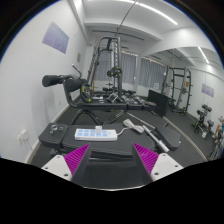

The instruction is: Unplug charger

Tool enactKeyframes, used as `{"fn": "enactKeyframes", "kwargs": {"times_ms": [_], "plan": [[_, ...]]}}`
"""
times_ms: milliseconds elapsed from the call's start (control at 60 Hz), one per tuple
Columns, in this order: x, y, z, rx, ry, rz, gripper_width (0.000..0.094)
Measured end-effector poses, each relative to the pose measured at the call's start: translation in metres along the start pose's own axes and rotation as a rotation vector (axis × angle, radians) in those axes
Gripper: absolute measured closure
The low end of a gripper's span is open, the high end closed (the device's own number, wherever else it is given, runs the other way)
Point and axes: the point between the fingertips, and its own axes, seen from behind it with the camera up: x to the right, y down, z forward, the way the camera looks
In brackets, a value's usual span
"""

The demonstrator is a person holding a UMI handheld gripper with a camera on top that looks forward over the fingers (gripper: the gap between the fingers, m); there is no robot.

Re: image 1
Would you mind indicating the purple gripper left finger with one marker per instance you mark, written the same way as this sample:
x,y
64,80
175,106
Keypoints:
x,y
71,166

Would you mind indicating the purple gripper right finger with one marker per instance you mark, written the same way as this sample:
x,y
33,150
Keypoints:
x,y
153,166

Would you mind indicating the white charger plug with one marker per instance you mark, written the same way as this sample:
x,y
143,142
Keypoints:
x,y
98,129

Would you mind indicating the silver barbell bar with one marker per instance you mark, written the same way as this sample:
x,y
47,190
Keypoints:
x,y
149,132

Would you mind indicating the white power strip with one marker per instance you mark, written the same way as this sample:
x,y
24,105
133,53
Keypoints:
x,y
95,135

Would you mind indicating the black weight bench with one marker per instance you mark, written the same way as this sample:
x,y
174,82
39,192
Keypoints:
x,y
121,148

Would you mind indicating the silver bench adjustment knob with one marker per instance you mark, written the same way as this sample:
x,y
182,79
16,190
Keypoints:
x,y
55,128

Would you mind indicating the black box platform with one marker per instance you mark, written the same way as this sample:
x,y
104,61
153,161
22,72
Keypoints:
x,y
161,101

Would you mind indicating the black leg extension machine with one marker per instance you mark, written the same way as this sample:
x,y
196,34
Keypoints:
x,y
70,84

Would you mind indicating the grey window curtains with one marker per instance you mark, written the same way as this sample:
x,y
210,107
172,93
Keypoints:
x,y
151,72

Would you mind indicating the black smith machine rack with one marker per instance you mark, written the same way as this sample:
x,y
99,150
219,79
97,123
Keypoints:
x,y
110,45

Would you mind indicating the white wall socket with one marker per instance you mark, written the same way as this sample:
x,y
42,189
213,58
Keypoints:
x,y
23,136

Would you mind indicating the large wall mirror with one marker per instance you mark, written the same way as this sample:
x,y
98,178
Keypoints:
x,y
194,83

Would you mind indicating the purple wall poster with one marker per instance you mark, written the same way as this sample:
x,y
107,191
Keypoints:
x,y
56,38

